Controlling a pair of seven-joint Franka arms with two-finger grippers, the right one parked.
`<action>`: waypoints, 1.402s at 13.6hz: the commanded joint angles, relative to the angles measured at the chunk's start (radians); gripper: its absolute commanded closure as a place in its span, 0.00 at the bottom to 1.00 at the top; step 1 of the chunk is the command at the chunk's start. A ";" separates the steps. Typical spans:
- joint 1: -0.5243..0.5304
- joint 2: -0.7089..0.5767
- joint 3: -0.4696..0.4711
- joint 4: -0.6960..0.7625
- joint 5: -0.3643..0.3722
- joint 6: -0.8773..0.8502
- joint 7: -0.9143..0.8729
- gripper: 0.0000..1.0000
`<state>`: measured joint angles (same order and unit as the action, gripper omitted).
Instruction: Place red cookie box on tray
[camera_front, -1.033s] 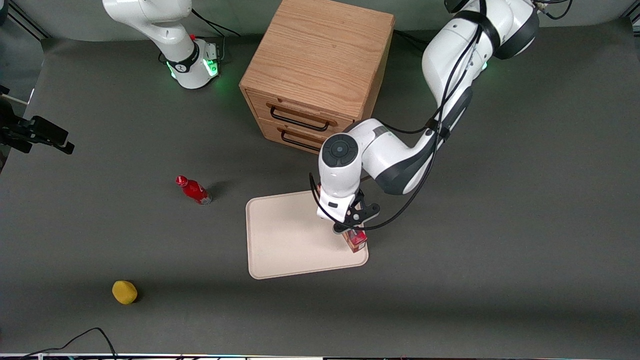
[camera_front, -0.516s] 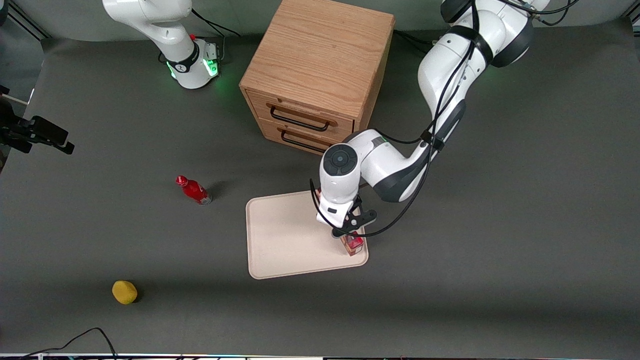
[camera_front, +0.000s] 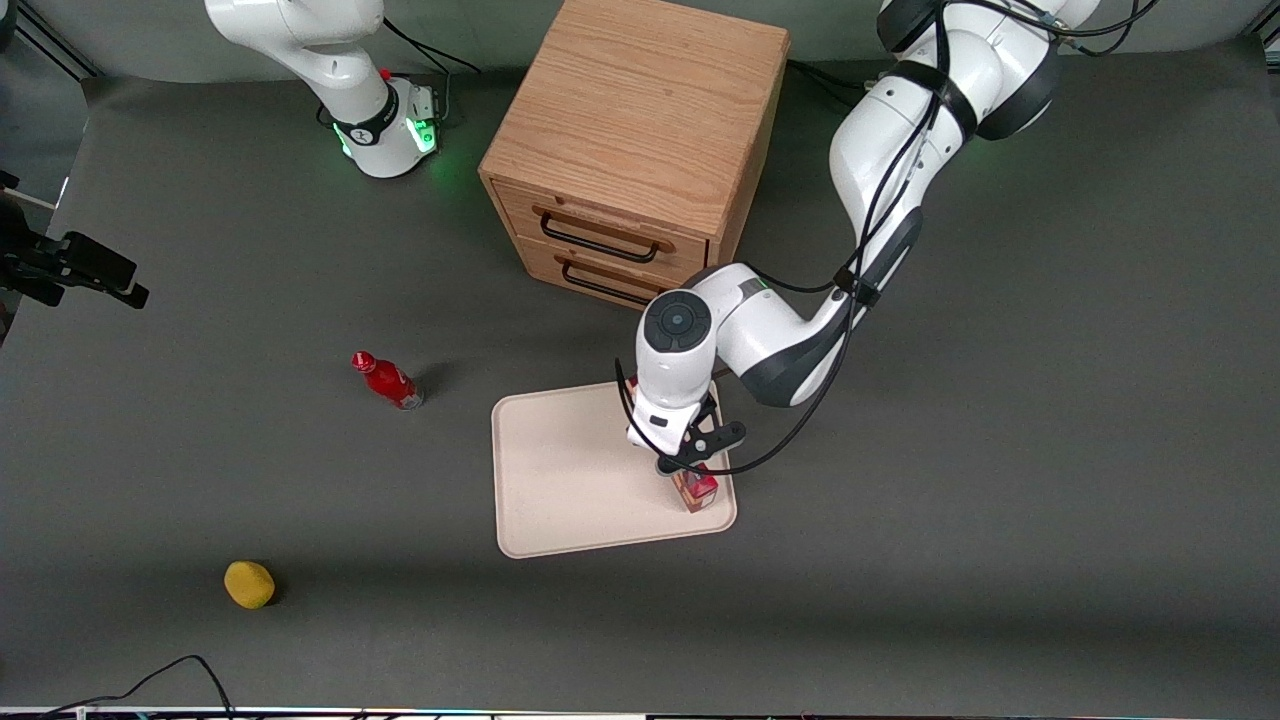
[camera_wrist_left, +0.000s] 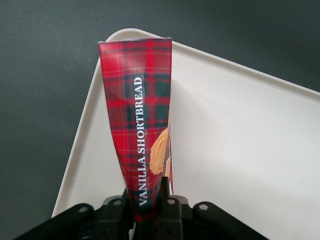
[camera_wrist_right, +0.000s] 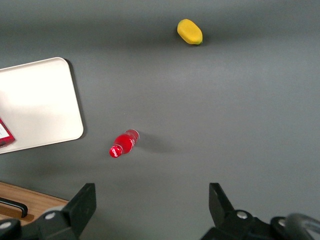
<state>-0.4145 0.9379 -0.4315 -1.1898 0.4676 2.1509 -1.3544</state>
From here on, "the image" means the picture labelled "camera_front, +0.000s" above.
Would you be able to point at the black frame rail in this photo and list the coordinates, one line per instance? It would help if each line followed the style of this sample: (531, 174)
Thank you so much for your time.
(55, 40)

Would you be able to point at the small red bottle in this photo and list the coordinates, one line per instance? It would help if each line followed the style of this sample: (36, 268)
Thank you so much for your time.
(388, 380)

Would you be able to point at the yellow lemon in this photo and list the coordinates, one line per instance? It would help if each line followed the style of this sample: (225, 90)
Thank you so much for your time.
(249, 585)

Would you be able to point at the beige rectangular tray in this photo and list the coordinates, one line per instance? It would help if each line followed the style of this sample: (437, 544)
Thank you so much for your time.
(580, 470)

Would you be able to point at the wooden two-drawer cabinet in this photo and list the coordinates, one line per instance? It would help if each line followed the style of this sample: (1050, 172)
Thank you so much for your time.
(640, 140)

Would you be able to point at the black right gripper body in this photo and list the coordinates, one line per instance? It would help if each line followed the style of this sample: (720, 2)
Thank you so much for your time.
(42, 264)

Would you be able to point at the red cookie box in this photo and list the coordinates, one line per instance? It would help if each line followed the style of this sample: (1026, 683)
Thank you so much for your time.
(698, 490)

